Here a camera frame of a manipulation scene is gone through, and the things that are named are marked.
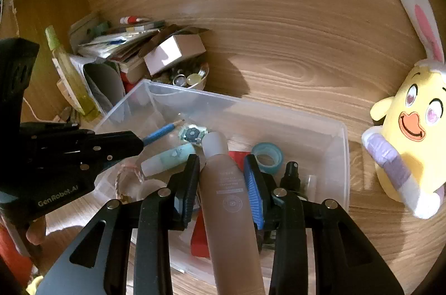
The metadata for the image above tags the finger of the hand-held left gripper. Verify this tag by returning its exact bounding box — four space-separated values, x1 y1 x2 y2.
92 130 145 173

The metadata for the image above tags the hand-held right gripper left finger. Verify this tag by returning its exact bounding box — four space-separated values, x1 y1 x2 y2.
36 154 202 295

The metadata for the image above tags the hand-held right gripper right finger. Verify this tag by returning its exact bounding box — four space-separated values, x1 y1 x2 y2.
244 156 405 295

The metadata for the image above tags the beige tube with white cap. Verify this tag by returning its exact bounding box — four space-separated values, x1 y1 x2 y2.
200 132 266 295

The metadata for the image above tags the braided bracelet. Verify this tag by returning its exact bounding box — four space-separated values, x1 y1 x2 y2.
115 164 145 201

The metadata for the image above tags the mint green tube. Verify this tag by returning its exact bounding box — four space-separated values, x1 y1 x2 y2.
141 143 196 177

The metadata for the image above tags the dark green pump bottle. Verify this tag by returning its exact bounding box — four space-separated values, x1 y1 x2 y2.
279 161 316 240

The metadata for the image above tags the blue pencil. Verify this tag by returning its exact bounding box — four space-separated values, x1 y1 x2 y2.
142 120 185 146

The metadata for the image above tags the translucent tape roll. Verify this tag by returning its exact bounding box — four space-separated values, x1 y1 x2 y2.
251 142 283 173

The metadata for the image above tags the red card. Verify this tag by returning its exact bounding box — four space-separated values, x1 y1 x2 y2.
191 150 251 258

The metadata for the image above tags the small patterned eraser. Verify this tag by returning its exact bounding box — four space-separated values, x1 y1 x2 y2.
181 124 209 146

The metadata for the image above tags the clear plastic storage box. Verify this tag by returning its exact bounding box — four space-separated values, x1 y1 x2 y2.
94 79 350 276

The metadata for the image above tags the person's left hand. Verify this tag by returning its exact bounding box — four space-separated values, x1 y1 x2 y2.
26 216 47 246

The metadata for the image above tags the white folded paper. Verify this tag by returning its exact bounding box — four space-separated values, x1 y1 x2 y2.
82 61 126 114

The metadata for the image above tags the red box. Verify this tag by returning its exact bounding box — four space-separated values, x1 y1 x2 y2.
120 63 147 93

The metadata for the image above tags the green spray bottle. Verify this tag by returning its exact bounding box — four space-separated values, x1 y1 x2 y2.
45 25 100 118

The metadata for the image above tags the bowl of small trinkets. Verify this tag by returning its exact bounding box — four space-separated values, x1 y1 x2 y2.
151 63 210 91

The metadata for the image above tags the small white cardboard box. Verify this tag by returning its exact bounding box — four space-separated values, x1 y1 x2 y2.
144 35 206 76

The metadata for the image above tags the yellow chick plush toy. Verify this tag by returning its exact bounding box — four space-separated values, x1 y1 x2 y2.
360 0 446 219

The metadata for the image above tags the white cable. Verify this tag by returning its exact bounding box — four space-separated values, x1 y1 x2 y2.
23 100 53 123

